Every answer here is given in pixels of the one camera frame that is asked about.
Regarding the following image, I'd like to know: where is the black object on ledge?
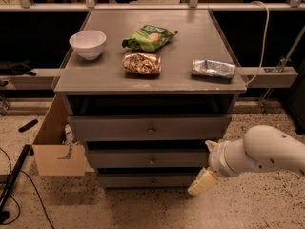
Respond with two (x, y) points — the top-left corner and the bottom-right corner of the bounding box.
(0, 61), (36, 76)

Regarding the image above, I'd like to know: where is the grey bottom drawer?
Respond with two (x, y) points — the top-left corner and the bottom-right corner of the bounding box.
(98, 174), (195, 188)

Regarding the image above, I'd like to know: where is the white cable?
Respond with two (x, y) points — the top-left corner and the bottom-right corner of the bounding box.
(245, 0), (271, 88)

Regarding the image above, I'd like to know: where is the small black floor object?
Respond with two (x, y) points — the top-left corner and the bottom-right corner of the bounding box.
(18, 119), (38, 133)

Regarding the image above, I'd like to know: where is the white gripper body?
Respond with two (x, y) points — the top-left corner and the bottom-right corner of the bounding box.
(208, 139), (243, 177)

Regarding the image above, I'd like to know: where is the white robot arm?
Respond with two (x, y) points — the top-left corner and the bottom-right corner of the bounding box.
(188, 125), (305, 196)

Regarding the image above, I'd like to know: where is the grey drawer cabinet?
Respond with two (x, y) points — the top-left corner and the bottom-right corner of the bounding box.
(54, 10), (246, 179)

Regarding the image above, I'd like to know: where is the brown snack bag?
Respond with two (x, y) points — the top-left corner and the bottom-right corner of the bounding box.
(123, 52), (161, 75)

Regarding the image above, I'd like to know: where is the green chip bag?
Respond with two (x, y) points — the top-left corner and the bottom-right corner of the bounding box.
(122, 25), (178, 52)

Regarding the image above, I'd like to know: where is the white bowl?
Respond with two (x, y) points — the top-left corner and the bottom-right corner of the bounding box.
(69, 31), (107, 60)

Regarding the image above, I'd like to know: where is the black floor cable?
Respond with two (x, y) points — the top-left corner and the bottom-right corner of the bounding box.
(0, 147), (55, 229)

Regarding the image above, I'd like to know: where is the black floor pole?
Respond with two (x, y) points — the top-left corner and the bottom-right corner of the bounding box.
(0, 144), (31, 225)

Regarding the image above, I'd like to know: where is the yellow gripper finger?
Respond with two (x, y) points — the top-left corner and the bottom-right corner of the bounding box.
(205, 140), (218, 151)
(188, 168), (219, 196)

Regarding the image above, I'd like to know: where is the grey drawer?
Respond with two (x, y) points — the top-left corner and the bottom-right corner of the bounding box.
(68, 114), (231, 142)
(86, 150), (207, 168)
(98, 174), (195, 188)

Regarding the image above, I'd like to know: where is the cardboard box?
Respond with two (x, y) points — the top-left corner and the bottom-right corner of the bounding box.
(32, 96), (87, 176)

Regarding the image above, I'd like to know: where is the silver blue snack bag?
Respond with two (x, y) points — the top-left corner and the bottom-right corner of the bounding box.
(191, 59), (236, 79)

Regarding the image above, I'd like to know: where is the grey top drawer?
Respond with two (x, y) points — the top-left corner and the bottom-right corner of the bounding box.
(68, 114), (231, 142)

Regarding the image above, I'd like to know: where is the metal railing frame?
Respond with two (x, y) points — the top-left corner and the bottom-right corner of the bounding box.
(0, 0), (305, 91)

